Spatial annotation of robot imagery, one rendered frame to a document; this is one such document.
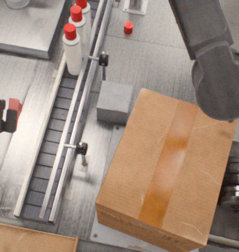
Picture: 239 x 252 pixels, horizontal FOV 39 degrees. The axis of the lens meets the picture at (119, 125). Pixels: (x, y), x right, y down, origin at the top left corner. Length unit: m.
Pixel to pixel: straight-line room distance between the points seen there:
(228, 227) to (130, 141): 1.02
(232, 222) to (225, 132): 0.94
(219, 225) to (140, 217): 1.00
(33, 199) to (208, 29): 0.70
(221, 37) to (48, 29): 0.89
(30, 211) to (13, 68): 0.52
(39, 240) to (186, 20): 0.75
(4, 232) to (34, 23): 0.71
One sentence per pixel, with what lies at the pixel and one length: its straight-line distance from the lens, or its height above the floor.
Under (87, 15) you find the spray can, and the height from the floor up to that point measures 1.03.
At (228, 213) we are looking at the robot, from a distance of 1.70.
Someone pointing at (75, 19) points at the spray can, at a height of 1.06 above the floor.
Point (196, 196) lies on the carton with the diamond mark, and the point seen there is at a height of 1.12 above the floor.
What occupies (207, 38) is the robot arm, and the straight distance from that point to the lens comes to 0.44.
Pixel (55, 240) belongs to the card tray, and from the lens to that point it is 1.00.
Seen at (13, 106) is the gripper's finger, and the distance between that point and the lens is 0.68.
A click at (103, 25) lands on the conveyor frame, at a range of 1.25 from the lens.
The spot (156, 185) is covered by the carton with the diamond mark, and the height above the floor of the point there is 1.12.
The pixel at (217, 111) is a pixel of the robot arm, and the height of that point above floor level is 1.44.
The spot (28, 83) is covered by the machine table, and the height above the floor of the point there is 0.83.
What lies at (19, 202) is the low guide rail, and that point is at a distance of 0.95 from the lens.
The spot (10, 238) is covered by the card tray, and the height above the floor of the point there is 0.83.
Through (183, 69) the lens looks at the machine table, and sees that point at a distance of 1.23.
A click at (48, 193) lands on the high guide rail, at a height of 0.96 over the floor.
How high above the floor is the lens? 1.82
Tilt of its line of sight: 65 degrees down
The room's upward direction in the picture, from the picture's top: 5 degrees clockwise
